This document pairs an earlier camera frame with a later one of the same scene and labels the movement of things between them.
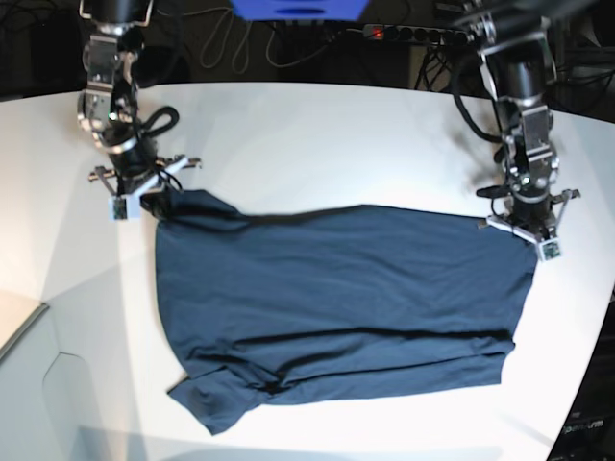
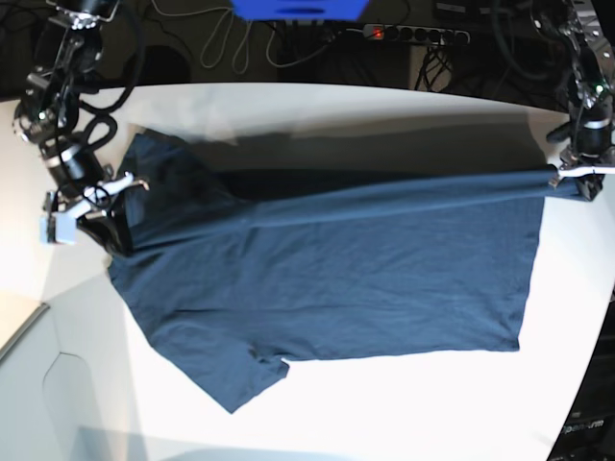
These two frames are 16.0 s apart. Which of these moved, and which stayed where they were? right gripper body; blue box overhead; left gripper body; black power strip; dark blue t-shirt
Moved: dark blue t-shirt; right gripper body; left gripper body
Stayed: black power strip; blue box overhead
